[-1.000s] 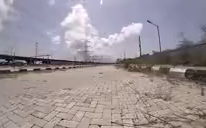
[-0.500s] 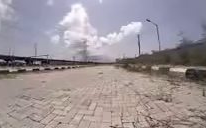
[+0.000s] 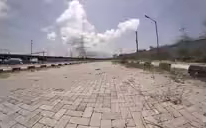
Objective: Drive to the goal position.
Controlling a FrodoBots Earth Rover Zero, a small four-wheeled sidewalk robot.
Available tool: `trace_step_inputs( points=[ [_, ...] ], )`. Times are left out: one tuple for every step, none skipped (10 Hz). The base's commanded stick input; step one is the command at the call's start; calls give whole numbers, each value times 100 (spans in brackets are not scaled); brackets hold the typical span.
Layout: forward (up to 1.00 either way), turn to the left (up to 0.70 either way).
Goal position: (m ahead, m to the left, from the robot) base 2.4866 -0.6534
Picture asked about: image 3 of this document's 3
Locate grey brick paved path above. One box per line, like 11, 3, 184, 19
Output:
0, 60, 206, 128

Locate lattice electricity pylon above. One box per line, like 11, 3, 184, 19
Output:
75, 19, 89, 59

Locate dark utility pole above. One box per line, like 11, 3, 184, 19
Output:
134, 30, 139, 53

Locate street lamp pole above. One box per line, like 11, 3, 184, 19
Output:
144, 14, 160, 51

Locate elevated road bridge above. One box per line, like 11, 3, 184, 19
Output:
0, 52, 102, 62

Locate striped painted kerb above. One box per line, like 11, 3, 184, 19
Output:
0, 60, 92, 74

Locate thin grey pole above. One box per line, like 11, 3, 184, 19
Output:
30, 39, 34, 56

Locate grassy embankment slope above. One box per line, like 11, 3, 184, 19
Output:
115, 35, 206, 64

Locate low concrete kerb wall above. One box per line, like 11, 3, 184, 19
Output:
112, 59, 206, 81

